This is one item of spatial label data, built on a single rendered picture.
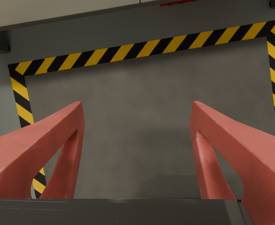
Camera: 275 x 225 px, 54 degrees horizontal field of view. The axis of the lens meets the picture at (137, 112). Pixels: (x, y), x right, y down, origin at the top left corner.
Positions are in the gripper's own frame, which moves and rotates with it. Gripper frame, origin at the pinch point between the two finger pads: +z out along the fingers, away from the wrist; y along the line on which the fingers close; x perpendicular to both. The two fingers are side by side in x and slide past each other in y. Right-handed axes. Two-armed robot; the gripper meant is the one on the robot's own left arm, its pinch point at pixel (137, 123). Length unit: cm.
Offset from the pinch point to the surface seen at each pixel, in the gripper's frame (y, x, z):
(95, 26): 18, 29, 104
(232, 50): -40, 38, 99
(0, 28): 38, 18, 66
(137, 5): 0, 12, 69
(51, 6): 21, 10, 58
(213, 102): -33, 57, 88
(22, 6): 26, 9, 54
